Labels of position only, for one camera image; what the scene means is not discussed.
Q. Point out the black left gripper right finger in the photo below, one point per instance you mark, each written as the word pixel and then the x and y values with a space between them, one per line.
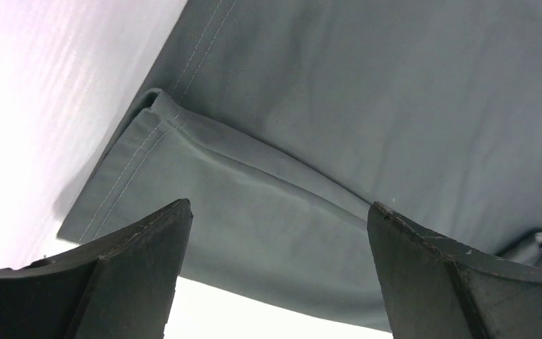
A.
pixel 436 287

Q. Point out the dark grey t shirt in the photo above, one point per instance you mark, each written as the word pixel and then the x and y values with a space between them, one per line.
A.
pixel 282 121

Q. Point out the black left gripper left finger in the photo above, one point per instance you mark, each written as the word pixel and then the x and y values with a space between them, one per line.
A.
pixel 121 285

